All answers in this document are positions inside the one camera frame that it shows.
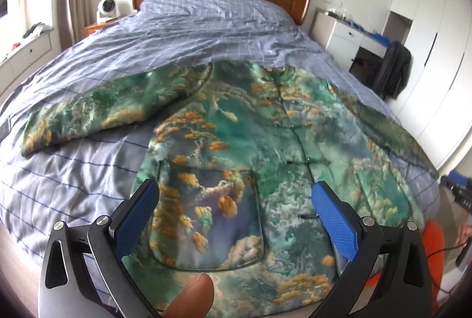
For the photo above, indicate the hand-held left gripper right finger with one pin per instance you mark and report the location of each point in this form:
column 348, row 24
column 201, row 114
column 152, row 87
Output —
column 333, row 214

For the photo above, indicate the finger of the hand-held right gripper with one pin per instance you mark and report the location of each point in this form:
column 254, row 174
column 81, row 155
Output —
column 457, row 179

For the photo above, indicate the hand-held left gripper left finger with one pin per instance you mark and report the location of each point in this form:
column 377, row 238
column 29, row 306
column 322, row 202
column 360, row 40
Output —
column 142, row 207

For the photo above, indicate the green printed jacket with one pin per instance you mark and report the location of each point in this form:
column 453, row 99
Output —
column 236, row 141

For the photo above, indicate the pile of clothes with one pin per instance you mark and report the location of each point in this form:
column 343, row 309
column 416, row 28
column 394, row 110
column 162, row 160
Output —
column 37, row 29

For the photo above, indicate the person's left hand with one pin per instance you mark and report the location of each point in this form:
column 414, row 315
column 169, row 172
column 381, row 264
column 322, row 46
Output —
column 195, row 297

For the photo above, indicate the orange pants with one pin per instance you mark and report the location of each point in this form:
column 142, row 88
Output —
column 433, row 248

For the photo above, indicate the grey plaid duvet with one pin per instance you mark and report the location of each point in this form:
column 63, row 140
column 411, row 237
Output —
column 92, row 170

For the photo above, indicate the white wardrobe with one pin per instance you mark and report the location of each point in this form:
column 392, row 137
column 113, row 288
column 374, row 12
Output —
column 435, row 56

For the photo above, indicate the black jacket on chair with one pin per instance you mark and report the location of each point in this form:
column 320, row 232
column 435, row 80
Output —
column 392, row 69

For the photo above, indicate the blue desk clutter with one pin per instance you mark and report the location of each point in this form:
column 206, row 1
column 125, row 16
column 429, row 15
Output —
column 368, row 32

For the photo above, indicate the white desk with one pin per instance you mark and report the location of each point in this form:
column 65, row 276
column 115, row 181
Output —
column 341, row 39

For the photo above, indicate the wooden nightstand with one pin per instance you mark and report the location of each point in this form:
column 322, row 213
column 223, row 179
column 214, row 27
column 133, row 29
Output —
column 96, row 27

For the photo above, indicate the white low drawer cabinet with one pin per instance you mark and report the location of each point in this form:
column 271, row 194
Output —
column 25, row 54

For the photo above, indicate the white desk fan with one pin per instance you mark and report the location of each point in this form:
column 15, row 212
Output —
column 107, row 8

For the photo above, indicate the plaid pillow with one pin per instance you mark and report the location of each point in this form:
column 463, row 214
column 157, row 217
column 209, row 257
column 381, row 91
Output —
column 217, row 10

